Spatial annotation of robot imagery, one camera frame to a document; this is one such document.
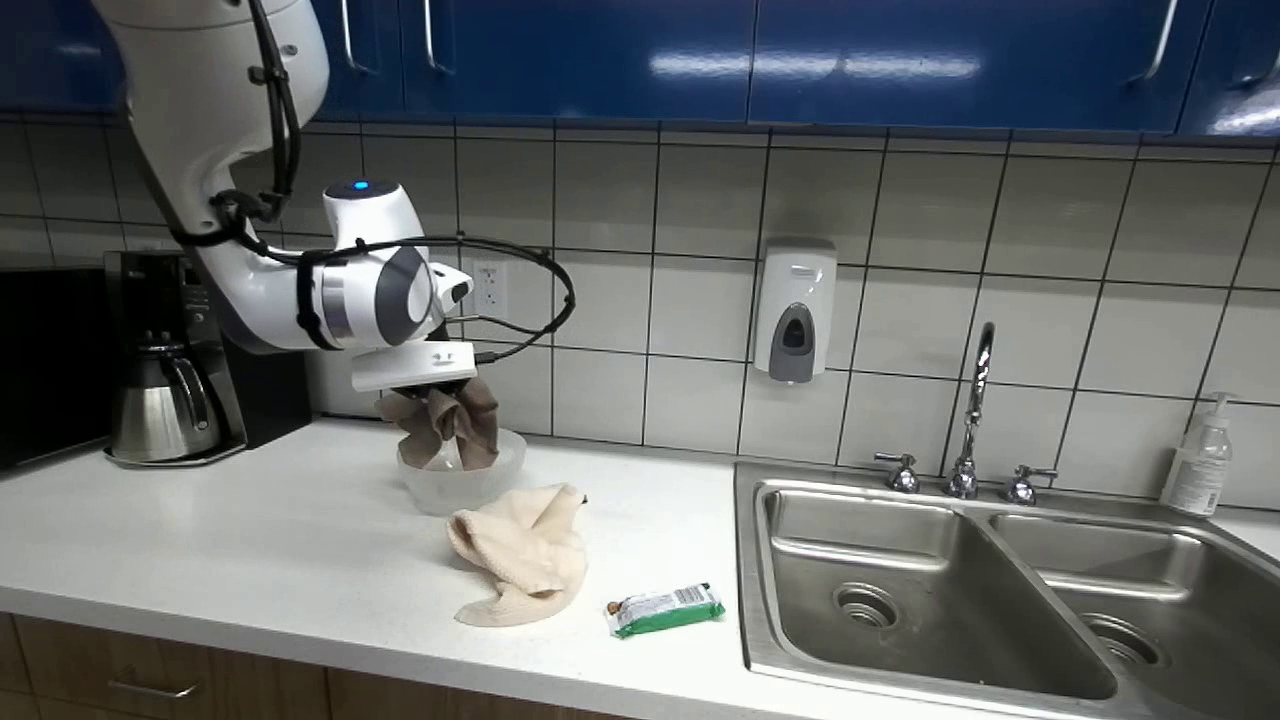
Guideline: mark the blue upper cabinet door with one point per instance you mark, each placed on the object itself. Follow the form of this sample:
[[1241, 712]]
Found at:
[[380, 63], [1241, 53], [587, 63], [962, 64]]

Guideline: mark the translucent white bowl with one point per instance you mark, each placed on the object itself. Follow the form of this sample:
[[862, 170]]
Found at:
[[462, 490]]

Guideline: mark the black and silver microwave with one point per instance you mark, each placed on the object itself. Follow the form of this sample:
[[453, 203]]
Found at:
[[54, 361]]

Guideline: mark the brown towel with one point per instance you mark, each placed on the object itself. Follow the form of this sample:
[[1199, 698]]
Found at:
[[441, 427]]

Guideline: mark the white wall soap dispenser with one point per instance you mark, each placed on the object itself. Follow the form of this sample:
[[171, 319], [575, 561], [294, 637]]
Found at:
[[795, 313]]

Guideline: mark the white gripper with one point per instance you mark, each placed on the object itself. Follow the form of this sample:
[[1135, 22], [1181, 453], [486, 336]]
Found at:
[[413, 365]]

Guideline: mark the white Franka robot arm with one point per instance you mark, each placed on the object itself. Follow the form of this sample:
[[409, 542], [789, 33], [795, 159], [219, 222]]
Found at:
[[243, 287]]

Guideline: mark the stainless steel double sink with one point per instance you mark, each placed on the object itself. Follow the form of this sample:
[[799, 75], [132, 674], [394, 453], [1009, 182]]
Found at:
[[934, 603]]

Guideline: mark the chrome faucet knob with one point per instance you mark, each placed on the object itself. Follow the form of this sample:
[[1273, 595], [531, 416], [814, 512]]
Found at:
[[1025, 482], [902, 472]]

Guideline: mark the white wall outlet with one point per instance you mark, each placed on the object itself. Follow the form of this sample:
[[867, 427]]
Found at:
[[488, 291]]

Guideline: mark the wooden cabinet panel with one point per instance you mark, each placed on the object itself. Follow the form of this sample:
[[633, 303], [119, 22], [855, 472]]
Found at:
[[243, 665], [453, 707]]

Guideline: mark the black coffee maker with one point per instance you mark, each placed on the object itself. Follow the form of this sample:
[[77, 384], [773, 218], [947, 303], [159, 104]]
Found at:
[[267, 384]]

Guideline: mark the beige towel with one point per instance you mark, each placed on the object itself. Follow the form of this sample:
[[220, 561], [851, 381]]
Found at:
[[524, 552]]

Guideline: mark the chrome gooseneck faucet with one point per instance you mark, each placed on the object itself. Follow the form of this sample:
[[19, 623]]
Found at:
[[982, 372]]

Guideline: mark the clear soap pump bottle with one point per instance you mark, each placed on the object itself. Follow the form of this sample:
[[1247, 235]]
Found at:
[[1199, 466]]

